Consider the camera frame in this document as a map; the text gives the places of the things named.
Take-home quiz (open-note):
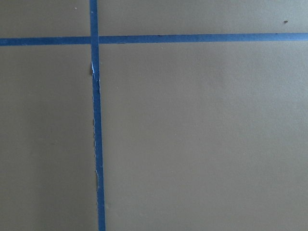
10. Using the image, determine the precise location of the blue tape line lengthwise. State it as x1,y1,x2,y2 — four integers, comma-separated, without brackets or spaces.
90,0,106,231

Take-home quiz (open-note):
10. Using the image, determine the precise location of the blue tape line crosswise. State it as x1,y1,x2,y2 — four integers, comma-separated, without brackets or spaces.
0,33,308,46

